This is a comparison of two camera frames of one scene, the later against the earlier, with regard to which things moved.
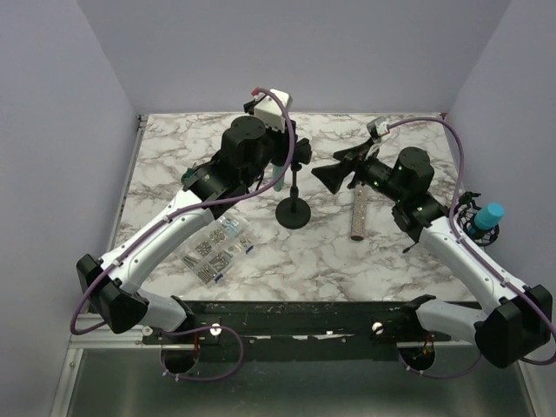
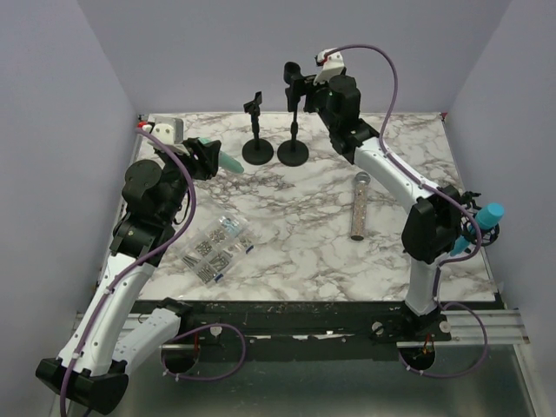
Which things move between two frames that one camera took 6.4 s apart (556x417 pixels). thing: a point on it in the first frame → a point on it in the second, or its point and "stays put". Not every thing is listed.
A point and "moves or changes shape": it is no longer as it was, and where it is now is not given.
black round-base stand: x=294 y=213 → x=294 y=152
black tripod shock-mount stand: x=465 y=215 stays put
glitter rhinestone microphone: x=359 y=213 stays put
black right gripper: x=334 y=175 → x=298 y=87
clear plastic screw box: x=225 y=241 stays put
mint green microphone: x=277 y=171 moves or changes shape
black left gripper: x=281 y=138 → x=207 y=162
